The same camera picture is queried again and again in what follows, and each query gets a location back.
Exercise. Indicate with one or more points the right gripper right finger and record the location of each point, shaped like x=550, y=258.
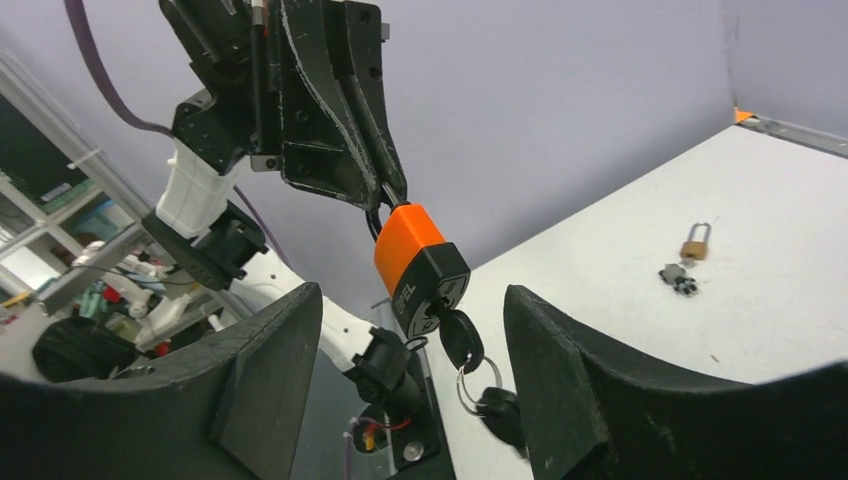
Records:
x=593, y=407

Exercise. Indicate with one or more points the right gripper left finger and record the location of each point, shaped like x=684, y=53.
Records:
x=229, y=406

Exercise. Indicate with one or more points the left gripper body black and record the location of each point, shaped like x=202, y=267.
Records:
x=335, y=30

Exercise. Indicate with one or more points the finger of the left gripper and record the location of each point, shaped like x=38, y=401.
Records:
x=323, y=150
x=363, y=41

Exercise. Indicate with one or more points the orange padlock keys black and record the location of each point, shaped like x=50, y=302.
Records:
x=479, y=384

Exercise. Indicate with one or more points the orange padlock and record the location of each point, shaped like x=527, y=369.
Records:
x=425, y=275

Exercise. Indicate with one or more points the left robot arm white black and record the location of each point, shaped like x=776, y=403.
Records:
x=230, y=125

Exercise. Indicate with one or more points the brass padlock keys grey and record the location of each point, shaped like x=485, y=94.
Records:
x=676, y=276

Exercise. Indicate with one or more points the cluttered metal shelf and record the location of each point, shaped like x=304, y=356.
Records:
x=99, y=309

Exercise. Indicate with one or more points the aluminium rail frame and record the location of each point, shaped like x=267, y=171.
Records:
x=804, y=136

